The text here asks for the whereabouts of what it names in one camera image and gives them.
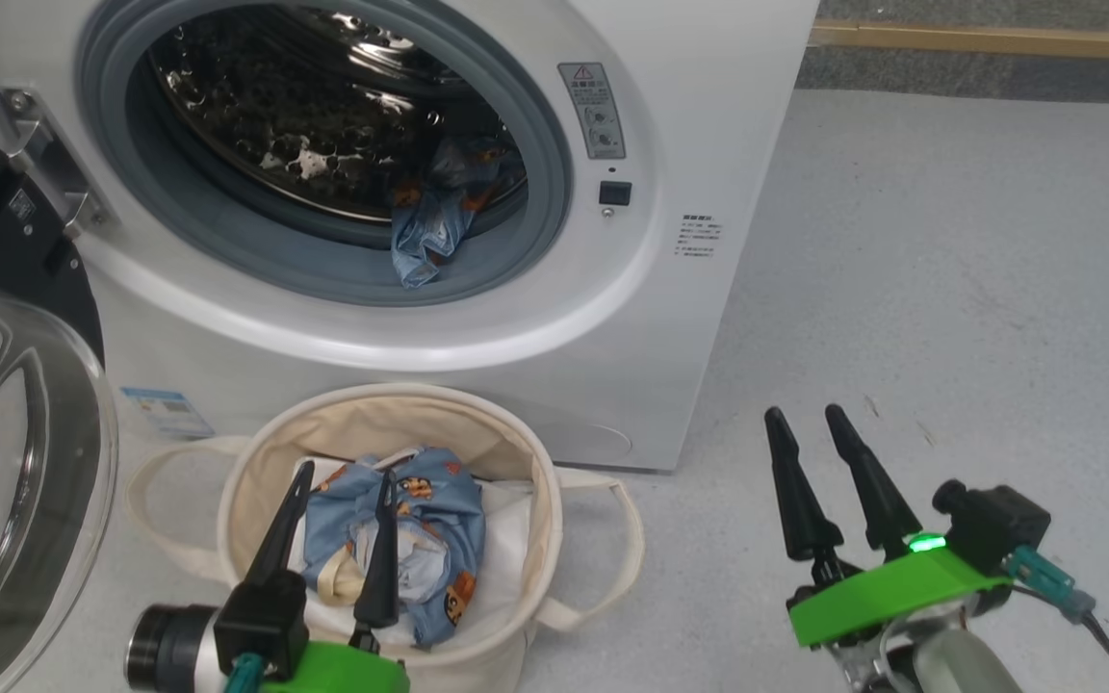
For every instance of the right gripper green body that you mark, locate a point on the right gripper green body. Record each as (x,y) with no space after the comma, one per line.
(882,592)

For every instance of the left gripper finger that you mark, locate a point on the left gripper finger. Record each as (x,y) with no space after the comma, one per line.
(379,577)
(280,539)

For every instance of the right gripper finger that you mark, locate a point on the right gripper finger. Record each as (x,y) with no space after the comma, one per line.
(877,491)
(800,500)

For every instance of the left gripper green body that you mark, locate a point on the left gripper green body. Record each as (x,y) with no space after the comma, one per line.
(343,669)

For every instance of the blue cartoon print garment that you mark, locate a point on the blue cartoon print garment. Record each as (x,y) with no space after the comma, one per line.
(439,510)
(425,231)

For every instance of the white cloth basket liner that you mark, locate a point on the white cloth basket liner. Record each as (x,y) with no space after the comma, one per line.
(506,539)

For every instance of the cream canvas laundry basket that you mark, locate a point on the cream canvas laundry basket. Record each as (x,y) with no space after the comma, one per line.
(372,419)

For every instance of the white washing machine body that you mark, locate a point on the white washing machine body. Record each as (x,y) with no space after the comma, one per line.
(709,318)

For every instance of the grey rubber door gasket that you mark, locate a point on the grey rubber door gasket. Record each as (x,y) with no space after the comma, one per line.
(323,274)

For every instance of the black door latch socket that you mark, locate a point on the black door latch socket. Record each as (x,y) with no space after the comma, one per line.
(615,192)

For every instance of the metal door hinge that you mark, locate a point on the metal door hinge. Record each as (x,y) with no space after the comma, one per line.
(49,164)

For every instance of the blue energy label sticker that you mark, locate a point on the blue energy label sticker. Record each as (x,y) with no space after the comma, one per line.
(165,412)

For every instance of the small printed text label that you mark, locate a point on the small printed text label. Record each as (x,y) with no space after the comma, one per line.
(699,236)

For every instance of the perforated steel drum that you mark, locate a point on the perforated steel drum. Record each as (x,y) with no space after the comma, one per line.
(304,115)

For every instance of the grey warning label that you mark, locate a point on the grey warning label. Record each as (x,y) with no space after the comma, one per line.
(593,111)

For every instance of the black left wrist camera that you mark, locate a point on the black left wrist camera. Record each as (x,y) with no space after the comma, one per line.
(261,621)

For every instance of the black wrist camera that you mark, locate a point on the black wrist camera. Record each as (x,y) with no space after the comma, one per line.
(261,621)
(997,525)

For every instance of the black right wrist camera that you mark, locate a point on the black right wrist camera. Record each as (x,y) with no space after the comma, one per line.
(997,525)

